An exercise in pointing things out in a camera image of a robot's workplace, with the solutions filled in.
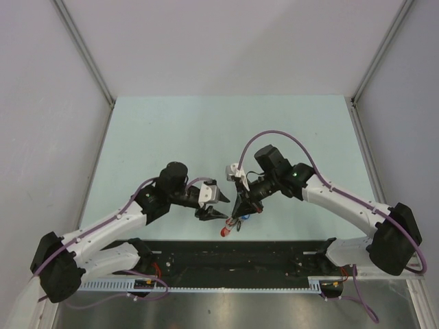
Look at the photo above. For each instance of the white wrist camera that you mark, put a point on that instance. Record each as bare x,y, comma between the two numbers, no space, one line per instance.
234,174
209,193

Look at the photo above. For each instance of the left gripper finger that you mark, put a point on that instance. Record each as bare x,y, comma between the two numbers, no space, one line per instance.
212,214
223,198

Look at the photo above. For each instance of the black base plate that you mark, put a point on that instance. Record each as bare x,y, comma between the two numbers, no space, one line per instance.
238,264

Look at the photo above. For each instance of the right aluminium frame post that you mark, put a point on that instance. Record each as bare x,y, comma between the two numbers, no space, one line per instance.
391,33

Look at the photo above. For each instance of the aluminium frame post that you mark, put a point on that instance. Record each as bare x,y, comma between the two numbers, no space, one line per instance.
83,50
391,33

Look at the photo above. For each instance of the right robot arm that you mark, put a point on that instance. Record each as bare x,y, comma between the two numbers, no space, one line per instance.
391,232

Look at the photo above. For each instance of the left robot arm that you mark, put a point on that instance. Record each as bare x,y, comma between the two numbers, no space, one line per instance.
63,263

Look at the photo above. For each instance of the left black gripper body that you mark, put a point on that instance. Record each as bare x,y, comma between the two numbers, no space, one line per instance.
201,213

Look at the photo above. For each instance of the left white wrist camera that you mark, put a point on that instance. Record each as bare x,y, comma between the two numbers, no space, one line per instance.
209,193

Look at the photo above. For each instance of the slotted cable duct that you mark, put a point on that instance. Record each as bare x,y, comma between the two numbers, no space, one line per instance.
129,284

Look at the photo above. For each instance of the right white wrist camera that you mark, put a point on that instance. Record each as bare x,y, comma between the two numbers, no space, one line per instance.
234,174

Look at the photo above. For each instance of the left aluminium frame post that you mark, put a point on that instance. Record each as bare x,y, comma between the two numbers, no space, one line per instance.
83,50

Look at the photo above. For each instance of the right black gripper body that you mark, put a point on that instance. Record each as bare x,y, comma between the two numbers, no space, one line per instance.
260,189

